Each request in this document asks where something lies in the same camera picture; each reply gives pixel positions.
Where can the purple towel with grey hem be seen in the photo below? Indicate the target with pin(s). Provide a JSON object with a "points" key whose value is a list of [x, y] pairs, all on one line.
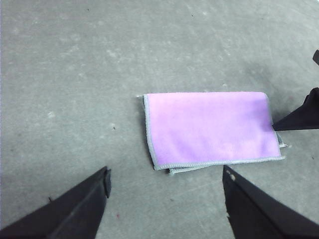
{"points": [[204, 124]]}

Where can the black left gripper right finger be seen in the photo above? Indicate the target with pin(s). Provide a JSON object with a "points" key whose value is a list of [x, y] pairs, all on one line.
{"points": [[259, 214]]}

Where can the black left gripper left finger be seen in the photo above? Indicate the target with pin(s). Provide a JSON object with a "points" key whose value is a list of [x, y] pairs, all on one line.
{"points": [[72, 211]]}

